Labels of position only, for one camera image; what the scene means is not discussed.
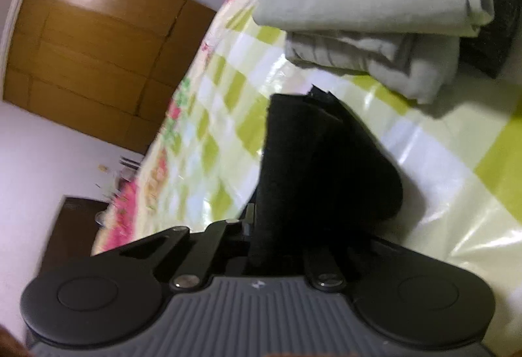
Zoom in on black pants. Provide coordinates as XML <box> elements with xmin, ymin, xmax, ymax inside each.
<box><xmin>245</xmin><ymin>87</ymin><xmax>404</xmax><ymax>277</ymax></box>

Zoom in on metal thermos flask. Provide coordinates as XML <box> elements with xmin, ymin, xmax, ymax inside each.
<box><xmin>119</xmin><ymin>156</ymin><xmax>141</xmax><ymax>179</ymax></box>

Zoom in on dark wooden headboard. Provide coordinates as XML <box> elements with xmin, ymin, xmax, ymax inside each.
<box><xmin>39</xmin><ymin>196</ymin><xmax>109</xmax><ymax>274</ymax></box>

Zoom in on colourful checked bed cover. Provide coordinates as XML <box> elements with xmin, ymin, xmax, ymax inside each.
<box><xmin>93</xmin><ymin>0</ymin><xmax>521</xmax><ymax>356</ymax></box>

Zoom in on brown wooden wardrobe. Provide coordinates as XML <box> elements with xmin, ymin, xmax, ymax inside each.
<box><xmin>2</xmin><ymin>0</ymin><xmax>223</xmax><ymax>153</ymax></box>

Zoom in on folded grey clothes stack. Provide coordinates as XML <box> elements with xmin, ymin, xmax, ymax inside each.
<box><xmin>253</xmin><ymin>0</ymin><xmax>495</xmax><ymax>104</ymax></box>

